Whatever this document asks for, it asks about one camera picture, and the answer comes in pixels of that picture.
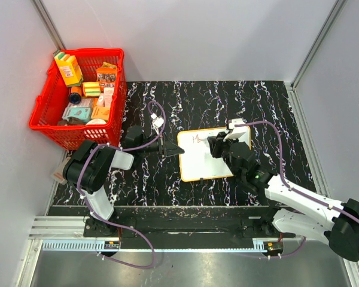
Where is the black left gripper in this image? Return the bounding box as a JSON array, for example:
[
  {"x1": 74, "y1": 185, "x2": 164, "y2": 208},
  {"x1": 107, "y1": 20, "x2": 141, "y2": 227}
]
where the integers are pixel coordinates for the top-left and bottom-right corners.
[{"x1": 138, "y1": 130, "x2": 185, "y2": 158}]

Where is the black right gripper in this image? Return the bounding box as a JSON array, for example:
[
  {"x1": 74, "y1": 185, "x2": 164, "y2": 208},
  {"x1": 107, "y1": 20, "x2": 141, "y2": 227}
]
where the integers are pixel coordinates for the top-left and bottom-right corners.
[{"x1": 208, "y1": 132, "x2": 242, "y2": 179}]

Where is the white board with orange frame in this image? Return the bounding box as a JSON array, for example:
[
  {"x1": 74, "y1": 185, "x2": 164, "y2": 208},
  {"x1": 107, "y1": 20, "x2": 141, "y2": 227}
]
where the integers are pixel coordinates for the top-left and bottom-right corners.
[{"x1": 177, "y1": 125, "x2": 252, "y2": 182}]

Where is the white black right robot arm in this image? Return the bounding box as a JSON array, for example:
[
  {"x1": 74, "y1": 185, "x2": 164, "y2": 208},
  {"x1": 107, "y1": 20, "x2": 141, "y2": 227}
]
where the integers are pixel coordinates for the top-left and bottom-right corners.
[{"x1": 207, "y1": 132, "x2": 359, "y2": 262}]

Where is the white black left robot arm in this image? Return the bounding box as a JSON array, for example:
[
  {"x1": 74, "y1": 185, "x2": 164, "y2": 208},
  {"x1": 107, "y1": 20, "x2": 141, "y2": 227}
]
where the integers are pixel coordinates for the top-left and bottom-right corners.
[{"x1": 62, "y1": 126, "x2": 184, "y2": 237}]

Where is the orange small packet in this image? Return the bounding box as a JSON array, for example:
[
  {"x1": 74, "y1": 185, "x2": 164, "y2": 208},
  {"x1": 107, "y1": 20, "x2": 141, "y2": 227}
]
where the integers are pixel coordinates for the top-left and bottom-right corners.
[{"x1": 91, "y1": 106, "x2": 110, "y2": 121}]

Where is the pink white carton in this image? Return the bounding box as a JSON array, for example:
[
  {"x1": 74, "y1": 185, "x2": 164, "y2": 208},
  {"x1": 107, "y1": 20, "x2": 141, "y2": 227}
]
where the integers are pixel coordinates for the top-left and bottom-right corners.
[{"x1": 96, "y1": 87, "x2": 114, "y2": 108}]

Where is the teal snack box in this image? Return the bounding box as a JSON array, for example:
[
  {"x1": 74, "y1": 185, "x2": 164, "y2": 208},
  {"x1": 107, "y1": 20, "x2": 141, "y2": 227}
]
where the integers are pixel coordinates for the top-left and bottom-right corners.
[{"x1": 62, "y1": 107, "x2": 93, "y2": 123}]

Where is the orange snack box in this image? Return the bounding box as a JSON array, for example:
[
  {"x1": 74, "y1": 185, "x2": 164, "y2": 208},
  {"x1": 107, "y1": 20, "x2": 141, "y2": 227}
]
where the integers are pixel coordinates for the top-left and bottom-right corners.
[{"x1": 96, "y1": 67, "x2": 118, "y2": 83}]

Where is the yellow green sponge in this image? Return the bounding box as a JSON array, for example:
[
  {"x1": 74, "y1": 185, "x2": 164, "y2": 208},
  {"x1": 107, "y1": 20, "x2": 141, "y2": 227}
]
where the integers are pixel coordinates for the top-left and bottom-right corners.
[{"x1": 82, "y1": 82, "x2": 101, "y2": 97}]

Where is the orange black bottle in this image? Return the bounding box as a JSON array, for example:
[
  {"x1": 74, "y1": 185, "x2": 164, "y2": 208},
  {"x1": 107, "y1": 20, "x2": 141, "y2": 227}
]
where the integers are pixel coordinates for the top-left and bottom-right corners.
[{"x1": 68, "y1": 86, "x2": 82, "y2": 105}]

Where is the pink white small box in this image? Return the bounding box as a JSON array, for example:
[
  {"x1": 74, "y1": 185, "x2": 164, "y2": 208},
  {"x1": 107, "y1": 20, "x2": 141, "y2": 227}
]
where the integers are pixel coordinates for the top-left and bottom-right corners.
[{"x1": 51, "y1": 163, "x2": 67, "y2": 185}]

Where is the red plastic shopping basket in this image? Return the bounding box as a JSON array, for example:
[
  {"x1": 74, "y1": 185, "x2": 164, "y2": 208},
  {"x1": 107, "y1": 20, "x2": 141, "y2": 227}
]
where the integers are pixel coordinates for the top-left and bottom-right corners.
[{"x1": 28, "y1": 48, "x2": 127, "y2": 150}]

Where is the yellow juice carton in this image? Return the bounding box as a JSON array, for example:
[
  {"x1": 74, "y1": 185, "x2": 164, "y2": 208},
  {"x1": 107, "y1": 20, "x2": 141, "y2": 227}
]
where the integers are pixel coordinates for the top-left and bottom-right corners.
[{"x1": 54, "y1": 51, "x2": 83, "y2": 87}]

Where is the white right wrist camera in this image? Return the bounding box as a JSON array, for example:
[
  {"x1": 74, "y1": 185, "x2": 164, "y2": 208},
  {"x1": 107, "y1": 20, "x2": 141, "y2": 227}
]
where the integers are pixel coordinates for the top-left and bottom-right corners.
[{"x1": 223, "y1": 118, "x2": 247, "y2": 142}]

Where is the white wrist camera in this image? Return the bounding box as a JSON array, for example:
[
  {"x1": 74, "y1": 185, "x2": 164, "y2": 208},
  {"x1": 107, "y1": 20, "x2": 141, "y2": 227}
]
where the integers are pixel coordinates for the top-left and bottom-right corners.
[
  {"x1": 223, "y1": 118, "x2": 247, "y2": 142},
  {"x1": 150, "y1": 113, "x2": 165, "y2": 134}
]

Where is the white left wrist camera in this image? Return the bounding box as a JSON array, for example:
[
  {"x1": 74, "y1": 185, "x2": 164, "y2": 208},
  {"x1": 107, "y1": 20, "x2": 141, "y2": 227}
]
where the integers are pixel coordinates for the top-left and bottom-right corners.
[{"x1": 150, "y1": 113, "x2": 165, "y2": 134}]

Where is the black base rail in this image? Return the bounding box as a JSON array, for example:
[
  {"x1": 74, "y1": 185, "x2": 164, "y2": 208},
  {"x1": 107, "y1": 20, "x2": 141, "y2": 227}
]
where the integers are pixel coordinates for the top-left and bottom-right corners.
[{"x1": 83, "y1": 205, "x2": 291, "y2": 242}]

